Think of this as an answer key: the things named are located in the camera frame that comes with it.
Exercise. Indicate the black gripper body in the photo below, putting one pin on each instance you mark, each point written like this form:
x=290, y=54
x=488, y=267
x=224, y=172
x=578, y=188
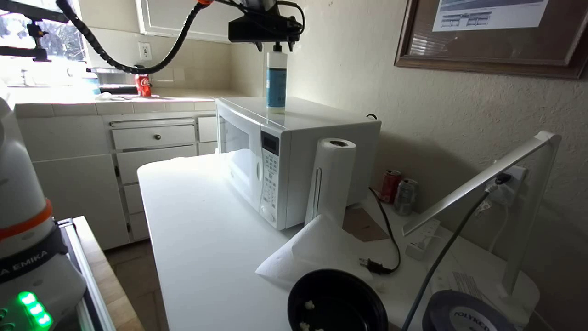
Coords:
x=275, y=39

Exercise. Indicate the round metal drawer knob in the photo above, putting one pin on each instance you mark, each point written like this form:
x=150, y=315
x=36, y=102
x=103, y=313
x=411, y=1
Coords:
x=156, y=137

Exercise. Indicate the silver drink can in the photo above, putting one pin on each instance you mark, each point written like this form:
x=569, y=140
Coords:
x=408, y=197

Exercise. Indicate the white wall cabinet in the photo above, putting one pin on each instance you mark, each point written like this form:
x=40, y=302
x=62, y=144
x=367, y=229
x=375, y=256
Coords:
x=171, y=19

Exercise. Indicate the brown framed wall picture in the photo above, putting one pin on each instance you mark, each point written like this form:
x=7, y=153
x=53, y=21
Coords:
x=488, y=65

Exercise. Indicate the white cabinet drawer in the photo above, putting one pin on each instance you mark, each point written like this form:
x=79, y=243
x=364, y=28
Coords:
x=134, y=139
x=152, y=157

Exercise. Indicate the small red container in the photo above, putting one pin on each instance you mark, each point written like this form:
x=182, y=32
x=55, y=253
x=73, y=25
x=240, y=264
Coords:
x=143, y=85

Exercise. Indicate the kitchen window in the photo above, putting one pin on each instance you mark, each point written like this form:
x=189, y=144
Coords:
x=57, y=45

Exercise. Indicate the brown cardboard piece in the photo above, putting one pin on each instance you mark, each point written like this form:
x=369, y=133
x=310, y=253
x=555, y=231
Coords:
x=364, y=225

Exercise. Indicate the white wall outlet with plug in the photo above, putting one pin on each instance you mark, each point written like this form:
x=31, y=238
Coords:
x=511, y=190

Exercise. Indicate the white kitchen cabinet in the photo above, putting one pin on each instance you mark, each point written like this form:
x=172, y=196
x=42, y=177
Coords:
x=60, y=166

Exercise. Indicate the red drink can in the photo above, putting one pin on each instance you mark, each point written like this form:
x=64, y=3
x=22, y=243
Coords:
x=389, y=186

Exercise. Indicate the robot mounting cart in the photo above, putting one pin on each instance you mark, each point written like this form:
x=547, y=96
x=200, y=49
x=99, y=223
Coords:
x=103, y=277

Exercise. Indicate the blue bottle with white cap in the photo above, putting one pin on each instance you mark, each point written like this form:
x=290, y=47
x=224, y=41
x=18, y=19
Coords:
x=275, y=85

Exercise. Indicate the dark tape roll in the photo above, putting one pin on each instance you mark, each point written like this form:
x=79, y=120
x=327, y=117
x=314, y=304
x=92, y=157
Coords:
x=446, y=306

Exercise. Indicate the small white wall outlet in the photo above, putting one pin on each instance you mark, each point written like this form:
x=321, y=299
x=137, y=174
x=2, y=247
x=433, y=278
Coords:
x=143, y=52

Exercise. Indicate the white folding desk lamp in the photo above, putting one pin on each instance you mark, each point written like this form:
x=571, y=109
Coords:
x=533, y=185

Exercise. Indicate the black round bowl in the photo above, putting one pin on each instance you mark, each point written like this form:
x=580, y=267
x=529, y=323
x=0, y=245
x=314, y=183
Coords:
x=336, y=295

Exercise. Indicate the white box under bowl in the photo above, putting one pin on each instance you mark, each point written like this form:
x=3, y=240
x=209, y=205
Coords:
x=330, y=177

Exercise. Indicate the white microwave oven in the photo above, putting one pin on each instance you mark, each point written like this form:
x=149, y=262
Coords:
x=294, y=177

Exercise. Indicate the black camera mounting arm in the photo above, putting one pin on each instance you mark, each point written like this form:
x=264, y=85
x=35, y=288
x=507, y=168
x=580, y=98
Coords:
x=36, y=49

